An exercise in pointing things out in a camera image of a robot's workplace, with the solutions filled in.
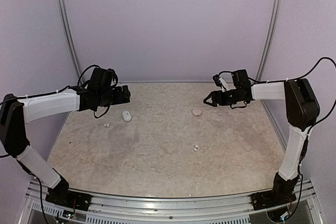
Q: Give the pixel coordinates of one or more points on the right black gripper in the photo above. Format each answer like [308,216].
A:
[214,94]

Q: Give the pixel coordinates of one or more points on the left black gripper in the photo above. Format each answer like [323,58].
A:
[119,98]

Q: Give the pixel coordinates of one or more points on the pink earbud charging case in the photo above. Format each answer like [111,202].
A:
[197,112]

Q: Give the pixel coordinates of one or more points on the white earbud charging case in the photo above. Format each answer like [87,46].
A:
[126,115]

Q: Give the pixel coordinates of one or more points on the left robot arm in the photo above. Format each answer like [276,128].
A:
[101,90]

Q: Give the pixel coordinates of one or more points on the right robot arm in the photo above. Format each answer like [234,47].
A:
[302,110]

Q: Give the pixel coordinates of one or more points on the white earbud right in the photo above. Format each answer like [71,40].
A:
[196,148]

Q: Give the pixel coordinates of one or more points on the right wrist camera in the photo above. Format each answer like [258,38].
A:
[220,82]

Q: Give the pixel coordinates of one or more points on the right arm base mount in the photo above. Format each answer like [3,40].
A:
[273,200]

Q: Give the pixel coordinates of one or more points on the front aluminium rail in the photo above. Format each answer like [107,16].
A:
[108,208]

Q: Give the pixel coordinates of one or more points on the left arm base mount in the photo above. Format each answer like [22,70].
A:
[61,195]

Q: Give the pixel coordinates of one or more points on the left aluminium frame post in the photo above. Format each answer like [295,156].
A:
[69,40]

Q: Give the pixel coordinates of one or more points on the aluminium frame post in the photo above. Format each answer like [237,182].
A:
[269,38]
[69,40]

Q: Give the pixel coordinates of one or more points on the right aluminium frame post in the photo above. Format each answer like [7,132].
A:
[269,38]

